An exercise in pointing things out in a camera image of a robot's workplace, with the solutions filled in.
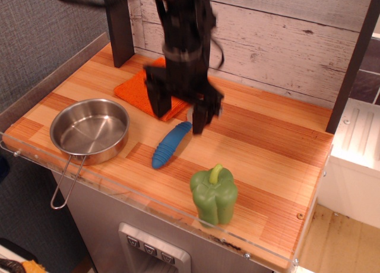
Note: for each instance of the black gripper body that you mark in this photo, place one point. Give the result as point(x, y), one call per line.
point(187, 81)

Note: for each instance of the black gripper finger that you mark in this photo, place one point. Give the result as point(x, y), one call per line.
point(160, 99)
point(202, 115)

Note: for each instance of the blue handled metal spoon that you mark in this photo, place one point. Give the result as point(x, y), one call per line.
point(168, 145)

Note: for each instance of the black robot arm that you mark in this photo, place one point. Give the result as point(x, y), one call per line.
point(187, 26)

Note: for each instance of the orange rag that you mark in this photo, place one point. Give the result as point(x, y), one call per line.
point(134, 92)

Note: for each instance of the stainless steel pan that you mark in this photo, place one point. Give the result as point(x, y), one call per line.
point(88, 132)

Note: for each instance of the green toy bell pepper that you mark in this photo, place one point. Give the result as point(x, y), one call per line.
point(214, 194)

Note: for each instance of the clear acrylic table guard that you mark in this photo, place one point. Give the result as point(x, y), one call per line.
point(263, 226)

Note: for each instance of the silver dispenser button panel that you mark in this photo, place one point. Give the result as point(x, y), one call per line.
point(147, 253)

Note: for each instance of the white toy sink unit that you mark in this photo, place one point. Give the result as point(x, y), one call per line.
point(350, 185)

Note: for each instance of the orange black object bottom left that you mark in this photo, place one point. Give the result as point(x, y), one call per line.
point(13, 266)

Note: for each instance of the dark left wooden post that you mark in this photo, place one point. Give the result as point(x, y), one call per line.
point(120, 32)

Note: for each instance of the dark wooden post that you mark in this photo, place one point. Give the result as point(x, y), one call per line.
point(120, 32)
point(360, 49)

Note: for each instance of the grey metal side rail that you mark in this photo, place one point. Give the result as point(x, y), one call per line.
point(49, 83)

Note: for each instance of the dark right wooden post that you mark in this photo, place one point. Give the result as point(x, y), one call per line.
point(360, 49)

